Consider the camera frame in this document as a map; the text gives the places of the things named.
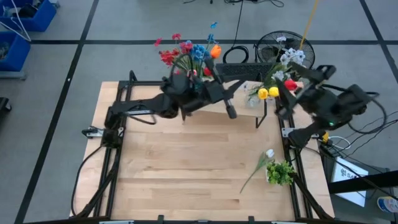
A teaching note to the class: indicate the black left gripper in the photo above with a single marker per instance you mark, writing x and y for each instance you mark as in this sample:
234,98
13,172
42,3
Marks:
208,96

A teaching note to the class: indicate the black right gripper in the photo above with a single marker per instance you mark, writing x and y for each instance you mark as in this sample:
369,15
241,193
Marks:
320,101

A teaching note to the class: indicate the red tulip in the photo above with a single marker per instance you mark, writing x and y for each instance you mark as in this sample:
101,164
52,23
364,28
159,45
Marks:
290,84
207,71

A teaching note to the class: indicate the clear glass vase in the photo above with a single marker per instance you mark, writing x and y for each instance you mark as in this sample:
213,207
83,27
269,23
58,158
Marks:
253,101

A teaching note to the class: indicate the yellow tulip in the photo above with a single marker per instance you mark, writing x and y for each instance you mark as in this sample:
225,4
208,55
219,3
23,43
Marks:
262,93
274,91

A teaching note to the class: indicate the white flower bunch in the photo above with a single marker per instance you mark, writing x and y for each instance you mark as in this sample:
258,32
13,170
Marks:
293,56

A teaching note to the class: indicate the orange tulip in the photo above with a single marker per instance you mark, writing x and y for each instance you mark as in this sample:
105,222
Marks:
215,51

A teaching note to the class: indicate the blue flower bunch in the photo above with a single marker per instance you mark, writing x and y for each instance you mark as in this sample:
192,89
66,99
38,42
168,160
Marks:
199,51

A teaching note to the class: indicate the red blossom spray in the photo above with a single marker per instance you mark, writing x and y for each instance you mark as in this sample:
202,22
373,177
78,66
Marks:
168,57

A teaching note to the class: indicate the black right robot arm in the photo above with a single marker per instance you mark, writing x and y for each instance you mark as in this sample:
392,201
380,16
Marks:
351,102

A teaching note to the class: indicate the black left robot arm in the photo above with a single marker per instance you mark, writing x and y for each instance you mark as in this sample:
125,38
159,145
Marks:
140,107

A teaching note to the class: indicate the wooden shelf black legs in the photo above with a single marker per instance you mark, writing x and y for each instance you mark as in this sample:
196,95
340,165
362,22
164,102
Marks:
245,109

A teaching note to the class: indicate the black rectangular box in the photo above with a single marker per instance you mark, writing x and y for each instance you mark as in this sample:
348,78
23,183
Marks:
242,70

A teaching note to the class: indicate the grey metal mounting plate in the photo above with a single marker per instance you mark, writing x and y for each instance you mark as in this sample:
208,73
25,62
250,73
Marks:
287,132
91,132

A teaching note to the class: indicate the black floor fan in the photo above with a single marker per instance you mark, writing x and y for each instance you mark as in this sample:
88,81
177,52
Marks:
267,46

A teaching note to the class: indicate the yellow plug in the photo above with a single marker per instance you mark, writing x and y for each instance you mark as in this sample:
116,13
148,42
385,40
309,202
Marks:
325,137

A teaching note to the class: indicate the white tulip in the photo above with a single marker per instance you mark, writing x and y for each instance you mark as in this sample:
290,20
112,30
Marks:
270,153

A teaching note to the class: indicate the green plant white pot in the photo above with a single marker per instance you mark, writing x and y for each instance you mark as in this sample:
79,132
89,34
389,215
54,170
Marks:
280,172

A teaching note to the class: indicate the white printed sign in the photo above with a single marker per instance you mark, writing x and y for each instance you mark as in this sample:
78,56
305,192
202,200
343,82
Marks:
348,186

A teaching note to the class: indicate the round printed canister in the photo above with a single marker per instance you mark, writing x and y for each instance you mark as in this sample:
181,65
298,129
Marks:
388,204

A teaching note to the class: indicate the blue storage bin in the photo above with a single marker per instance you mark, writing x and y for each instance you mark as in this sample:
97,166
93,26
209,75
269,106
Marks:
43,18
15,56

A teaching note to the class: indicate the black chair foot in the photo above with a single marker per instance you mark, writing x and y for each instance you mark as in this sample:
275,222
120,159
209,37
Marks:
3,104

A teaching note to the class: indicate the black metal rig frame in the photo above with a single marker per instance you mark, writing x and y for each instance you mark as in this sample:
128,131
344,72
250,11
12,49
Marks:
112,168

